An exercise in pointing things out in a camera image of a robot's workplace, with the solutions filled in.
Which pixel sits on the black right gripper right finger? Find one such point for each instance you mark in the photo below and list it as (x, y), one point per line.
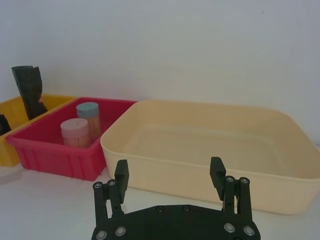
(226, 186)

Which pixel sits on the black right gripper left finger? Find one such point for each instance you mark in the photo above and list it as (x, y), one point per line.
(120, 183)

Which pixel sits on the cream plastic bin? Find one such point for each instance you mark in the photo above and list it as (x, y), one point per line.
(190, 140)

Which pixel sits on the pink lid toothpick jar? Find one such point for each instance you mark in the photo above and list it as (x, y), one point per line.
(75, 133)

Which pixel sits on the blue lid toothpick jar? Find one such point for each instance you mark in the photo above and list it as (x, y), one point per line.
(89, 117)

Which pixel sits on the red plastic bin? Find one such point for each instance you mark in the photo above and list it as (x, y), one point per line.
(52, 147)

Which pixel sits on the yellow plastic bin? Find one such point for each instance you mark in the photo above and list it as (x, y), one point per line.
(15, 112)

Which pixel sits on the tall black textured object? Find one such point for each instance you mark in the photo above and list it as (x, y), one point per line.
(29, 92)

